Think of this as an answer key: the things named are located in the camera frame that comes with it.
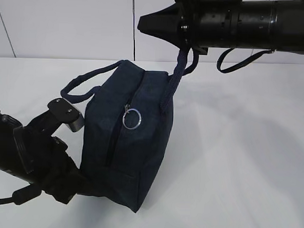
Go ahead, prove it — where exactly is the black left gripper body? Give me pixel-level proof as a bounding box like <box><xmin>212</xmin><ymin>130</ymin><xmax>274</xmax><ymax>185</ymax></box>
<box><xmin>12</xmin><ymin>114</ymin><xmax>75</xmax><ymax>204</ymax></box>

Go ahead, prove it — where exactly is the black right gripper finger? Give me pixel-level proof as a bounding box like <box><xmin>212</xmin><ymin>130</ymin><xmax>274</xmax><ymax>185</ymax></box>
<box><xmin>137</xmin><ymin>3</ymin><xmax>185</xmax><ymax>49</ymax></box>

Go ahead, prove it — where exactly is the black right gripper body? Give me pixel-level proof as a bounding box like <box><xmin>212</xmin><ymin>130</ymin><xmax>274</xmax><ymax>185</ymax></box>
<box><xmin>174</xmin><ymin>0</ymin><xmax>208</xmax><ymax>56</ymax></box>

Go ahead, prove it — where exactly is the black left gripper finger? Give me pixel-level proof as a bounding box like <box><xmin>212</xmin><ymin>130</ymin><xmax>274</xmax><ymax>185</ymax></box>
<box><xmin>66</xmin><ymin>156</ymin><xmax>97</xmax><ymax>197</ymax></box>

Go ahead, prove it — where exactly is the dark blue lunch bag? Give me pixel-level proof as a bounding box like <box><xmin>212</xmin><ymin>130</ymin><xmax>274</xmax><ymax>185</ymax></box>
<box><xmin>61</xmin><ymin>51</ymin><xmax>199</xmax><ymax>212</ymax></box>

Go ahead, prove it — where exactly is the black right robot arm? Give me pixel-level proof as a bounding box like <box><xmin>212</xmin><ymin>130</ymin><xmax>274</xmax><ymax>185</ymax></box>
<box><xmin>138</xmin><ymin>0</ymin><xmax>304</xmax><ymax>55</ymax></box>

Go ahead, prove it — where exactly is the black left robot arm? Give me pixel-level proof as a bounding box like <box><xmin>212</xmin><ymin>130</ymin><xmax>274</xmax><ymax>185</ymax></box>
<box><xmin>0</xmin><ymin>110</ymin><xmax>93</xmax><ymax>205</ymax></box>

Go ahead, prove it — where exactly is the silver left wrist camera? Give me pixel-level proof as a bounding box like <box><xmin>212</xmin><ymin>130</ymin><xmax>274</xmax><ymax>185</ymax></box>
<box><xmin>47</xmin><ymin>97</ymin><xmax>84</xmax><ymax>133</ymax></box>

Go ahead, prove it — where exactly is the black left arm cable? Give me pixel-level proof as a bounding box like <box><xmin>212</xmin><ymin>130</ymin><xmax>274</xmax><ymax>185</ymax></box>
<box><xmin>0</xmin><ymin>183</ymin><xmax>42</xmax><ymax>207</ymax></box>

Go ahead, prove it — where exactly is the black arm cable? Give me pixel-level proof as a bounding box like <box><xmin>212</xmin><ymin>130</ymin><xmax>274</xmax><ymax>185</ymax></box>
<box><xmin>216</xmin><ymin>46</ymin><xmax>275</xmax><ymax>75</ymax></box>
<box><xmin>0</xmin><ymin>183</ymin><xmax>42</xmax><ymax>207</ymax></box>

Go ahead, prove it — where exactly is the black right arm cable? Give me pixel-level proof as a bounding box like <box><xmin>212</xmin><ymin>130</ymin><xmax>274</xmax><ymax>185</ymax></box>
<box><xmin>216</xmin><ymin>46</ymin><xmax>275</xmax><ymax>75</ymax></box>

